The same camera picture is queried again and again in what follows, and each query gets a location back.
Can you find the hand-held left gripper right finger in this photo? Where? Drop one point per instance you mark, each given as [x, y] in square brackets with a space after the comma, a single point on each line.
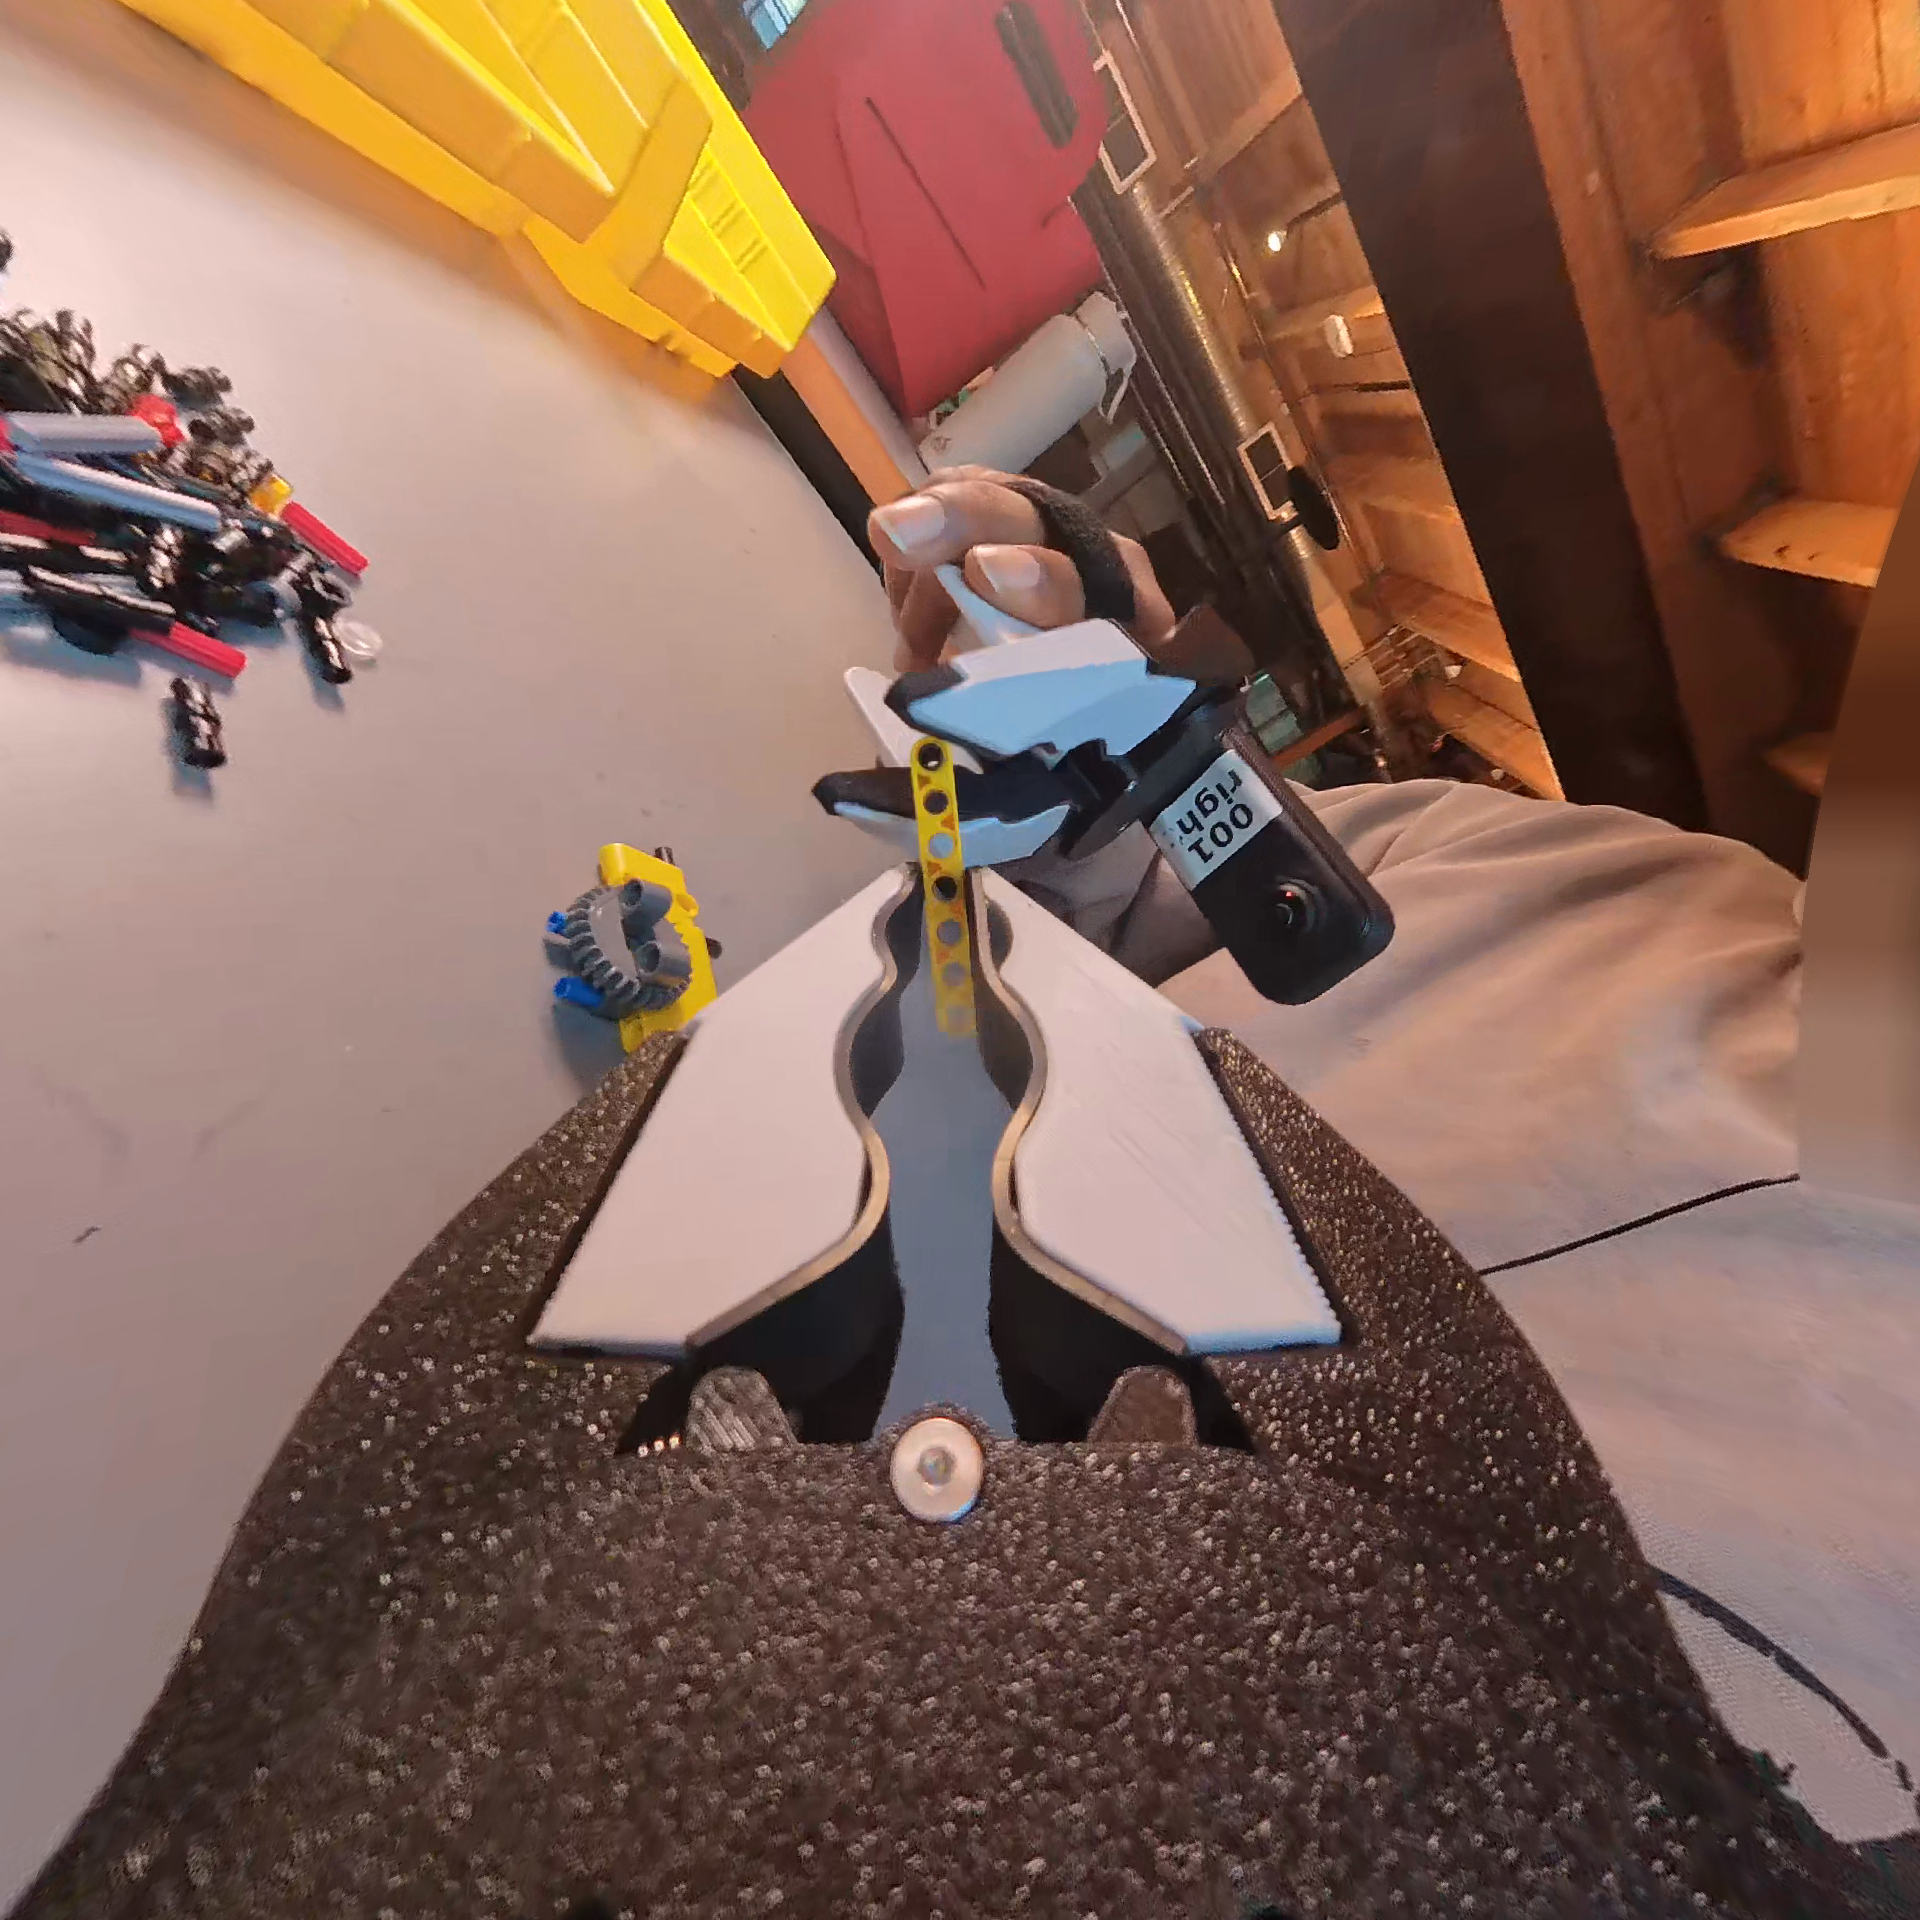
[1154, 1185]

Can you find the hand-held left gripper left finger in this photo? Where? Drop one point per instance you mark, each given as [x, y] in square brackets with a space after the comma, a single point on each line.
[721, 1185]

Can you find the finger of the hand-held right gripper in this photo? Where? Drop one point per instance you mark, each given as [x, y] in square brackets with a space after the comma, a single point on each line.
[1049, 690]
[974, 837]

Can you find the yellow long holed beam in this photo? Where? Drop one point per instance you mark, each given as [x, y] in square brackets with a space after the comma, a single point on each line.
[944, 930]

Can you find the yellow gear block assembly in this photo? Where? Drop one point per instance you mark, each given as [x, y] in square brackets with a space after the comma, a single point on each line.
[622, 948]

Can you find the yellow storage bin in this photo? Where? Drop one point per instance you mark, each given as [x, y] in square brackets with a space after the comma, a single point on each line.
[450, 89]
[749, 270]

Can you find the person's right forearm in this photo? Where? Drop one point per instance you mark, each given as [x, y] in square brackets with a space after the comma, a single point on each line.
[1499, 973]

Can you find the grey desk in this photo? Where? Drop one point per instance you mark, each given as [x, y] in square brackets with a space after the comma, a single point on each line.
[376, 973]

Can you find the person's right hand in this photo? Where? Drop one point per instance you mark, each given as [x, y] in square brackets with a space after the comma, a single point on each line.
[907, 616]

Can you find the white water bottle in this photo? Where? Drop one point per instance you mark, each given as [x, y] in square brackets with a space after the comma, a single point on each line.
[1035, 382]

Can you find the red carrier bag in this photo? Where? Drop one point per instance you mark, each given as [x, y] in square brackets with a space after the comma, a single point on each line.
[930, 195]

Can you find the person's beige hoodie torso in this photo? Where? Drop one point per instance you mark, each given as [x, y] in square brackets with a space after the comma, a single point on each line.
[1723, 1425]

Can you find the clear round stud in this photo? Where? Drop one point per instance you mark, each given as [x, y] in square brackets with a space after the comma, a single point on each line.
[360, 642]

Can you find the short black pin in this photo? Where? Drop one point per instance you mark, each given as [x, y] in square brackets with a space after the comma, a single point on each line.
[196, 720]

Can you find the pile of small building pieces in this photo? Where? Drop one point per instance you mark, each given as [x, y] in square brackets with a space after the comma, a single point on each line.
[149, 509]

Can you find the metal ventilation duct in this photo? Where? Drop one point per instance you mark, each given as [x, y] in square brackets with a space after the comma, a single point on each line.
[1201, 329]

